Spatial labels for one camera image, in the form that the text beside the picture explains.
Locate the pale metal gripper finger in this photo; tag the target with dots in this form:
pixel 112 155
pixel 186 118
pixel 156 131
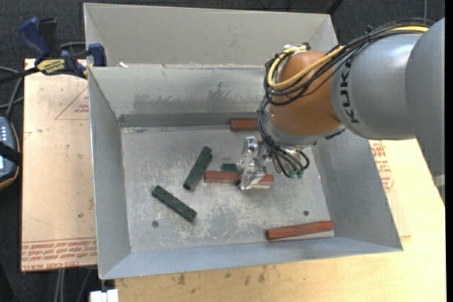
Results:
pixel 252 179
pixel 248 148

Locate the red-brown flat block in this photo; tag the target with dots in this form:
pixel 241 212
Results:
pixel 244 125
pixel 221 177
pixel 300 230

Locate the dark green flat block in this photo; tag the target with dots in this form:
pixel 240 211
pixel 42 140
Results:
pixel 174 203
pixel 197 169
pixel 229 168

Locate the grey metal bin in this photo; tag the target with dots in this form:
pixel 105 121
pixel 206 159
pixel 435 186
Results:
pixel 212 215

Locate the brown cardboard board red print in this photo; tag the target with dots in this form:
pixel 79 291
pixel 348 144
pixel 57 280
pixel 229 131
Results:
pixel 56 159

